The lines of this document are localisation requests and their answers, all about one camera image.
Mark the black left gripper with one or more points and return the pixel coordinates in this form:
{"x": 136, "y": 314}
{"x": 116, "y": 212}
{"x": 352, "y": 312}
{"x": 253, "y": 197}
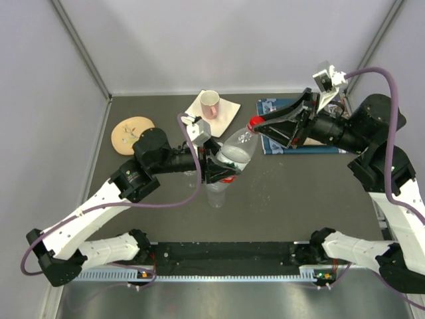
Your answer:
{"x": 212, "y": 171}

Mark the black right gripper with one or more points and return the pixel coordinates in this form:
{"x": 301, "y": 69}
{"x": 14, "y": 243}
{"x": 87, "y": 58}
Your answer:
{"x": 277, "y": 126}

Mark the clear bottle with red label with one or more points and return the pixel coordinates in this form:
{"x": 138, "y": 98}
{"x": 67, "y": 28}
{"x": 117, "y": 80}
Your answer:
{"x": 239, "y": 148}

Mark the red bottle cap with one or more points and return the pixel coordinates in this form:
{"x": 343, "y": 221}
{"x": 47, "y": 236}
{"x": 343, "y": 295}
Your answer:
{"x": 254, "y": 121}

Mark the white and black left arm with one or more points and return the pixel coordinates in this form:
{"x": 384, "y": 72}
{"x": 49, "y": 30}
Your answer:
{"x": 64, "y": 250}

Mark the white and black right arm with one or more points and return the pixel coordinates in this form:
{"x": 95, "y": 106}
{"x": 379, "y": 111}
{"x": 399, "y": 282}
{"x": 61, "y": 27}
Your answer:
{"x": 383, "y": 170}

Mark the clear bottle with blue cap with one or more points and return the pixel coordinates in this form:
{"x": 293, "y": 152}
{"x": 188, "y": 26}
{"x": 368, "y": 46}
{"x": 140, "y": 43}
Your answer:
{"x": 216, "y": 194}

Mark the short clear capped bottle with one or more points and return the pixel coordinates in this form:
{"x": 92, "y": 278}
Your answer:
{"x": 190, "y": 179}

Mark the blue patterned placemat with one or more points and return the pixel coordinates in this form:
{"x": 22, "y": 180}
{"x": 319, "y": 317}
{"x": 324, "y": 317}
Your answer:
{"x": 270, "y": 147}

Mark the white square plate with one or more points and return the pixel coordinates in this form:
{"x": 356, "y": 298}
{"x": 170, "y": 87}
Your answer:
{"x": 226, "y": 113}

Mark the pink ceramic mug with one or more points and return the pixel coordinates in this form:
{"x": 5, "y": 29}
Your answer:
{"x": 210, "y": 101}

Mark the beige oval painted plate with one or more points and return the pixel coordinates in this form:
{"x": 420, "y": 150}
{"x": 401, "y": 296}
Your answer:
{"x": 127, "y": 133}

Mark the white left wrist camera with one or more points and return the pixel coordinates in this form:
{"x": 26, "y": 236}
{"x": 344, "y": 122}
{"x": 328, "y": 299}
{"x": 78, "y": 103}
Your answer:
{"x": 198, "y": 129}

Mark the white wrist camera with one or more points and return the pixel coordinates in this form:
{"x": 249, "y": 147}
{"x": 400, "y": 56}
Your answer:
{"x": 328, "y": 81}
{"x": 198, "y": 129}

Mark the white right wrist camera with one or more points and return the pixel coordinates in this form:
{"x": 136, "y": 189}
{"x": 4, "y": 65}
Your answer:
{"x": 328, "y": 81}

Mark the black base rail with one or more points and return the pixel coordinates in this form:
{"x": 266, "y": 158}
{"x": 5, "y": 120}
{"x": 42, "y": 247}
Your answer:
{"x": 232, "y": 258}

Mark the grey slotted cable duct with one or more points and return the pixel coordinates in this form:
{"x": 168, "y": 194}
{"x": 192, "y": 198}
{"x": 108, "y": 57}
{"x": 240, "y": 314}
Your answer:
{"x": 117, "y": 274}

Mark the metal frame post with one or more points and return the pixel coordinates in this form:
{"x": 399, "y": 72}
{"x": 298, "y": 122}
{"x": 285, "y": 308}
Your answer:
{"x": 390, "y": 18}
{"x": 78, "y": 44}

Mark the left metal frame post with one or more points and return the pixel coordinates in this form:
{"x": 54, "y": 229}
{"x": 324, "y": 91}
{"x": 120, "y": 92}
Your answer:
{"x": 78, "y": 44}

